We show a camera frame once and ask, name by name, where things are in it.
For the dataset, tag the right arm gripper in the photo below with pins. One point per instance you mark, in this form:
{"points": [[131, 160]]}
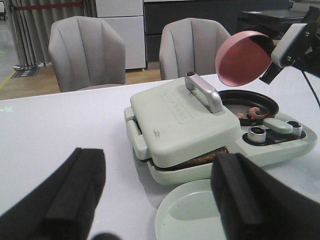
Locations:
{"points": [[304, 49]]}

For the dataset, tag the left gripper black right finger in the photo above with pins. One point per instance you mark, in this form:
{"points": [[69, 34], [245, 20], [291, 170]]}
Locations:
{"points": [[253, 205]]}

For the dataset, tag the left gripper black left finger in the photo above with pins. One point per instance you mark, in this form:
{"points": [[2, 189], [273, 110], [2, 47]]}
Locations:
{"points": [[63, 206]]}

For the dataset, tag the pink plastic bowl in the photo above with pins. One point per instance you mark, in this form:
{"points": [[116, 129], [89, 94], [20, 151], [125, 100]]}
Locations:
{"points": [[240, 61]]}

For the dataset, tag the orange shrimp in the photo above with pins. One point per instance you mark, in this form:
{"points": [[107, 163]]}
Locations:
{"points": [[253, 113]]}

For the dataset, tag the bread slice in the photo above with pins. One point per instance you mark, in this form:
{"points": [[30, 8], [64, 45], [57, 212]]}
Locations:
{"points": [[202, 159]]}

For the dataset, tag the mint green breakfast maker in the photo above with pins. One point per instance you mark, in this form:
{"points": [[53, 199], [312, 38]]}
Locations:
{"points": [[185, 118]]}

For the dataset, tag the dark washing machine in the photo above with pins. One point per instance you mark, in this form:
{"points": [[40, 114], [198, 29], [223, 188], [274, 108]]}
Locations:
{"points": [[270, 22]]}

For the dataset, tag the black round frying pan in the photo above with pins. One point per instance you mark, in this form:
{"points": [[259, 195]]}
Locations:
{"points": [[240, 101]]}

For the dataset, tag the dark grey counter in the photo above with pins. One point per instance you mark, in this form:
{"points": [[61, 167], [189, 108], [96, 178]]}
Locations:
{"points": [[159, 13]]}

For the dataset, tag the mint green plate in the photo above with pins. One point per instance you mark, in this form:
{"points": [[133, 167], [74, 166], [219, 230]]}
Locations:
{"points": [[189, 212]]}

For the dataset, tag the left silver control knob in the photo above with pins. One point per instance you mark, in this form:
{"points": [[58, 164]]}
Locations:
{"points": [[257, 135]]}

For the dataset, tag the silver control knob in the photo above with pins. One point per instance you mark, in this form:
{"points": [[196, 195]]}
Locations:
{"points": [[257, 135], [297, 127]]}

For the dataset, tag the right silver control knob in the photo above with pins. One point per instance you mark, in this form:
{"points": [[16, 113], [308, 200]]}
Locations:
{"points": [[297, 127]]}

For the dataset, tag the right grey upholstered chair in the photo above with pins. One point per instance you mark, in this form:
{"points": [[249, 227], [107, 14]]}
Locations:
{"points": [[190, 45]]}

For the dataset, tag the grey upholstered chair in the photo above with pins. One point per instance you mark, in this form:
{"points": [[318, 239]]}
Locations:
{"points": [[86, 53], [190, 45]]}

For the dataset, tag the white cabinet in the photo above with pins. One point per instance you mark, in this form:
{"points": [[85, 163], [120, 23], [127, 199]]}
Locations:
{"points": [[127, 18]]}

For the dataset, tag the left grey upholstered chair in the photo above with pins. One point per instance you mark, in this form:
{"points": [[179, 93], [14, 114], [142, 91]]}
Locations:
{"points": [[86, 53]]}

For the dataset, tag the red barrier belt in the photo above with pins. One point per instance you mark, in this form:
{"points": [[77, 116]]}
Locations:
{"points": [[49, 6]]}

